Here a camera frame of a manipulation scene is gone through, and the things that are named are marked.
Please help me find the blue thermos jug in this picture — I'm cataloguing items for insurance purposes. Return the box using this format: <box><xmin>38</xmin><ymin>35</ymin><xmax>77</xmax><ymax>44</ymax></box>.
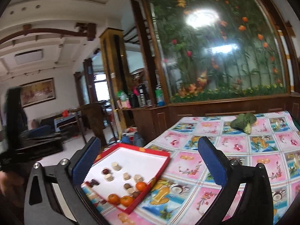
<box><xmin>133</xmin><ymin>132</ymin><xmax>146</xmax><ymax>147</ymax></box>

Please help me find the dark red jujube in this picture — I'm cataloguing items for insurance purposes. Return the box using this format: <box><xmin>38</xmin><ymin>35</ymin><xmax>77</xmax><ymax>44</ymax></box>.
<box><xmin>132</xmin><ymin>191</ymin><xmax>140</xmax><ymax>198</ymax></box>
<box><xmin>102</xmin><ymin>168</ymin><xmax>110</xmax><ymax>175</ymax></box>
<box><xmin>90</xmin><ymin>179</ymin><xmax>100</xmax><ymax>186</ymax></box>

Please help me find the framed wall painting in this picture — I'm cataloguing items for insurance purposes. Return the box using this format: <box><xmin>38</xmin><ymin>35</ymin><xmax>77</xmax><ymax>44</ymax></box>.
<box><xmin>20</xmin><ymin>78</ymin><xmax>56</xmax><ymax>108</ymax></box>

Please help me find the red white cardboard tray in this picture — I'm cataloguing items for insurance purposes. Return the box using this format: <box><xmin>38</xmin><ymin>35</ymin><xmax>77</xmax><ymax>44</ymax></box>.
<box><xmin>81</xmin><ymin>143</ymin><xmax>170</xmax><ymax>214</ymax></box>

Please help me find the person's left hand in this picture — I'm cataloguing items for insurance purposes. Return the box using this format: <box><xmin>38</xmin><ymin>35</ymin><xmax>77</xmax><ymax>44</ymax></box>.
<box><xmin>1</xmin><ymin>171</ymin><xmax>24</xmax><ymax>197</ymax></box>

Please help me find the small cream pastry piece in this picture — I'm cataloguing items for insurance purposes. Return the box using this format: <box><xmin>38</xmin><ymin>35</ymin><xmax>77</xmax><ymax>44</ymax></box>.
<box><xmin>111</xmin><ymin>162</ymin><xmax>122</xmax><ymax>171</ymax></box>

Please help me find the green label water bottle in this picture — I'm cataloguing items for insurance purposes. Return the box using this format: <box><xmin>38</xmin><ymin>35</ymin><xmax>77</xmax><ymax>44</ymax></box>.
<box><xmin>155</xmin><ymin>85</ymin><xmax>165</xmax><ymax>107</ymax></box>

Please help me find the orange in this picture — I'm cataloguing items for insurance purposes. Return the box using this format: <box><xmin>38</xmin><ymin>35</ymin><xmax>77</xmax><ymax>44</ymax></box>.
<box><xmin>108</xmin><ymin>193</ymin><xmax>121</xmax><ymax>206</ymax></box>
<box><xmin>120</xmin><ymin>196</ymin><xmax>135</xmax><ymax>207</ymax></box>
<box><xmin>135</xmin><ymin>181</ymin><xmax>147</xmax><ymax>192</ymax></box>

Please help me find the hexagonal beige cake large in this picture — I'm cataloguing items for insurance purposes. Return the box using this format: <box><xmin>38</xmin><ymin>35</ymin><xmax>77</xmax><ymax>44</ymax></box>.
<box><xmin>134</xmin><ymin>174</ymin><xmax>143</xmax><ymax>183</ymax></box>

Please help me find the dark wooden chair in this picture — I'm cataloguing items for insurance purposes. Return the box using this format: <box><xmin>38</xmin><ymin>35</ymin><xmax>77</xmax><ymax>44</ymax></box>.
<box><xmin>70</xmin><ymin>100</ymin><xmax>117</xmax><ymax>147</ymax></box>

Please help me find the colourful fruit print tablecloth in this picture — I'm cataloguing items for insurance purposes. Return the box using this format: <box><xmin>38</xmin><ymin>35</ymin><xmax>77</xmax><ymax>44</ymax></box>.
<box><xmin>81</xmin><ymin>111</ymin><xmax>299</xmax><ymax>224</ymax></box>

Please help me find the green broccoli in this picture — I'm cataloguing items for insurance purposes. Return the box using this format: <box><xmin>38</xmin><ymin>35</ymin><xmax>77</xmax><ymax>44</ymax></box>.
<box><xmin>230</xmin><ymin>112</ymin><xmax>257</xmax><ymax>135</ymax></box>

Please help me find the round beige cake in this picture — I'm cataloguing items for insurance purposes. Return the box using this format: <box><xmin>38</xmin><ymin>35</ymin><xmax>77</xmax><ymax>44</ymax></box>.
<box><xmin>104</xmin><ymin>173</ymin><xmax>114</xmax><ymax>182</ymax></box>

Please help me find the glass flower display panel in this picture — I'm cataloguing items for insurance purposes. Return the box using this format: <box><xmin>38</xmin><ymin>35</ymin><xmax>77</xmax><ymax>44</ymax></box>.
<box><xmin>141</xmin><ymin>0</ymin><xmax>294</xmax><ymax>103</ymax></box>

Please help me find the black thermos flask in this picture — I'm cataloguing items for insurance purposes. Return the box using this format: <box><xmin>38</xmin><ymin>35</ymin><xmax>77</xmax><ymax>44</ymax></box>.
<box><xmin>129</xmin><ymin>94</ymin><xmax>140</xmax><ymax>108</ymax></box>

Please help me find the wooden low cabinet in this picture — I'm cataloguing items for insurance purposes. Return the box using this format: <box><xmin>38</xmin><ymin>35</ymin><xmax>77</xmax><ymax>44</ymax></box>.
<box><xmin>118</xmin><ymin>93</ymin><xmax>299</xmax><ymax>143</ymax></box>

